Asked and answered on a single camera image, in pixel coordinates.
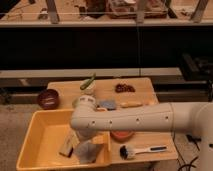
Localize grey towel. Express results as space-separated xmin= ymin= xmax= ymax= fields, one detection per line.
xmin=74 ymin=140 xmax=103 ymax=164

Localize white cup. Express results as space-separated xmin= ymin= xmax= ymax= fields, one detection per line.
xmin=80 ymin=80 xmax=96 ymax=96

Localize wooden block sponge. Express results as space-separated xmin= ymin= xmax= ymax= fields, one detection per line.
xmin=59 ymin=132 xmax=79 ymax=157

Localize yellow plastic tub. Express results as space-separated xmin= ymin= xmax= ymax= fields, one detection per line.
xmin=16 ymin=109 xmax=111 ymax=171

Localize green small dish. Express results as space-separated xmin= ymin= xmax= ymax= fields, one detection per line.
xmin=72 ymin=99 xmax=79 ymax=108

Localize purple bowl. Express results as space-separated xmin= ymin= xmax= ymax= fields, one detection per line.
xmin=37 ymin=89 xmax=60 ymax=110

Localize green cucumber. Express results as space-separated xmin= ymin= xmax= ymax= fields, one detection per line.
xmin=80 ymin=73 xmax=96 ymax=90

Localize black cable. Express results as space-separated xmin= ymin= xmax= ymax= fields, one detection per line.
xmin=173 ymin=133 xmax=203 ymax=171

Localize dish brush white handle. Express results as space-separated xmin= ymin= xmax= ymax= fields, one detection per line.
xmin=120 ymin=145 xmax=167 ymax=160

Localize yellow banana piece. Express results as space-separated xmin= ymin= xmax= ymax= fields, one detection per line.
xmin=120 ymin=102 xmax=142 ymax=108

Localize orange bowl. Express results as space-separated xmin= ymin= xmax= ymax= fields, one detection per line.
xmin=110 ymin=131 xmax=134 ymax=142

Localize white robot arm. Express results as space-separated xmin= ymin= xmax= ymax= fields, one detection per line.
xmin=70 ymin=95 xmax=213 ymax=171

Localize wooden table board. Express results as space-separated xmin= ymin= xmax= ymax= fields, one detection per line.
xmin=48 ymin=78 xmax=178 ymax=164

